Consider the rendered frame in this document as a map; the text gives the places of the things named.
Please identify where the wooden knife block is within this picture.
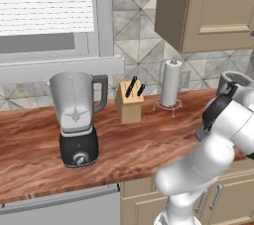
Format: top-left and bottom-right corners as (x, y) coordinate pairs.
(114, 79), (145, 125)

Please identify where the grey dishwasher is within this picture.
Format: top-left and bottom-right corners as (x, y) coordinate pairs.
(0, 182), (122, 225)

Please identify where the wire paper towel holder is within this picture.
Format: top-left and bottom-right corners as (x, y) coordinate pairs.
(152, 56), (184, 119)

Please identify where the grey wall outlet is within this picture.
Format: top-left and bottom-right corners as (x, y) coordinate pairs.
(180, 68), (192, 90)

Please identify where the beige wall cupboard door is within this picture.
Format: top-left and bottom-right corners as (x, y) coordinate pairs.
(181, 0), (254, 55)

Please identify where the grey cupboard handle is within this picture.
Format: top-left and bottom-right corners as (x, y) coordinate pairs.
(193, 189), (209, 215)
(208, 183), (224, 212)

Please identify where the short black-handled knife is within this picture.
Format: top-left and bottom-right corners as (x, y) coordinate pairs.
(136, 83), (147, 98)

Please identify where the beige wall cupboard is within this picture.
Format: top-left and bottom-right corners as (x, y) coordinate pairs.
(154, 0), (254, 55)

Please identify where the beige base cupboard door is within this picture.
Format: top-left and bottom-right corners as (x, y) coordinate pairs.
(121, 194), (173, 225)
(192, 170), (254, 225)

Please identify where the clear grey blender jar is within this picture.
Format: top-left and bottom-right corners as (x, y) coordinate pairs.
(49, 70), (109, 138)

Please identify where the grey window frame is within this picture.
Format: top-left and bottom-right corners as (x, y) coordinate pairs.
(0, 0), (126, 86)

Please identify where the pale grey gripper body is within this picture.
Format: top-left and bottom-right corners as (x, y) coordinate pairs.
(194, 125), (213, 142)

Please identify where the beige drawer front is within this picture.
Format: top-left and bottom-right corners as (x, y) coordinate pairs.
(121, 176), (159, 199)
(220, 158), (254, 179)

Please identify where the white paper towel roll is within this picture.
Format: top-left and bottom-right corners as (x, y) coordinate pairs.
(160, 59), (184, 107)

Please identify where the long black-handled knife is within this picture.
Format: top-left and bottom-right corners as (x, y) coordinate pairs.
(125, 75), (139, 99)

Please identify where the black blender base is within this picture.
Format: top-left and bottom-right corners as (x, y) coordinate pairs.
(59, 125), (100, 169)

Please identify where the white window blind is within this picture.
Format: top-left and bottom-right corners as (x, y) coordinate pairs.
(0, 0), (95, 37)

